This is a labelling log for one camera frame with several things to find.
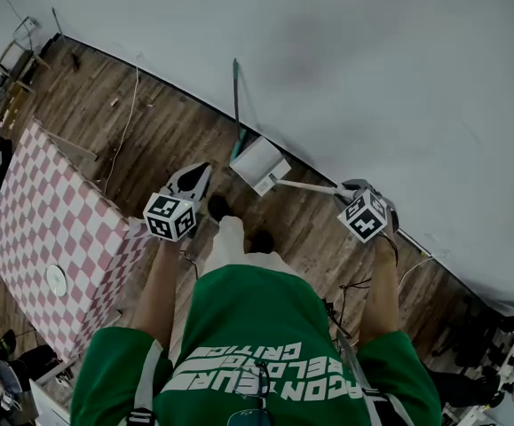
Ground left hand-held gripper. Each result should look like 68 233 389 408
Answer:
143 162 213 242

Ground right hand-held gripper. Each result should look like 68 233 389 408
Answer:
336 178 399 243

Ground white long-handled dustpan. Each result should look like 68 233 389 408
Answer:
229 136 356 198

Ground person's left forearm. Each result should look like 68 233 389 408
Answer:
130 237 186 350

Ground person's right forearm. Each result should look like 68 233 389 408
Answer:
358 233 402 350

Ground person's left black shoe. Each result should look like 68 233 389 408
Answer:
207 194 231 221

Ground person's black shoe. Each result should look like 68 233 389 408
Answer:
247 229 276 255
207 194 231 221

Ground dark teal broom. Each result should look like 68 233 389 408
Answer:
231 58 248 162

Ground person's white trousers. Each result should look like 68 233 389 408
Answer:
202 215 304 279

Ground person's right black shoe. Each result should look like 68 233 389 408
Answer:
247 229 276 255

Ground person's green t-shirt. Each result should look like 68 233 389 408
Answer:
69 264 443 426

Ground pink checkered tablecloth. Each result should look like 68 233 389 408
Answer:
0 120 160 363

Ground dark-headed mop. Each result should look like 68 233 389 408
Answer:
51 7 81 69

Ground white round plate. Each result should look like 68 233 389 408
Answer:
44 264 68 297

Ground wooden chair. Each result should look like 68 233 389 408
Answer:
0 15 51 97

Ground white cabinet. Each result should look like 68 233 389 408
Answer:
29 379 71 426

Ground thin white cable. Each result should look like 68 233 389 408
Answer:
104 64 141 194

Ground pale yellow cable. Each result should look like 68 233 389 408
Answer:
397 255 435 290

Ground black floor cable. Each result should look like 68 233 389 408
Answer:
338 277 373 336

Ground grey shoulder strap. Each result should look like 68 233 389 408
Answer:
334 326 411 426
127 339 164 426

